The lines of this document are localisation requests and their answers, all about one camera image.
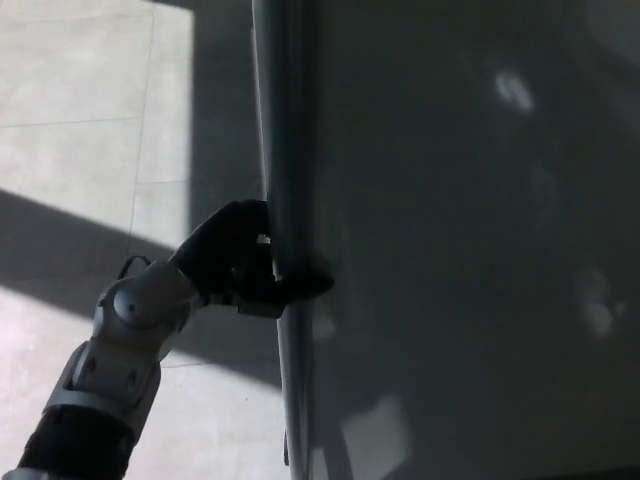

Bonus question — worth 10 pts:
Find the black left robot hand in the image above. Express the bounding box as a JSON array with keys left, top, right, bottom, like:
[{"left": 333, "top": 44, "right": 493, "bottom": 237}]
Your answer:
[{"left": 172, "top": 198, "right": 336, "bottom": 318}]

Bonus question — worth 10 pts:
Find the grey glossy appliance door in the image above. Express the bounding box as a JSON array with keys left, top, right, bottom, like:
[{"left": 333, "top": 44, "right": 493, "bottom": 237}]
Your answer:
[{"left": 249, "top": 0, "right": 640, "bottom": 480}]

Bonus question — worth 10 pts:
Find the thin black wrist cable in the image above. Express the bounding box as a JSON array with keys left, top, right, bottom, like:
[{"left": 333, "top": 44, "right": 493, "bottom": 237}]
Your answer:
[{"left": 118, "top": 255, "right": 154, "bottom": 279}]

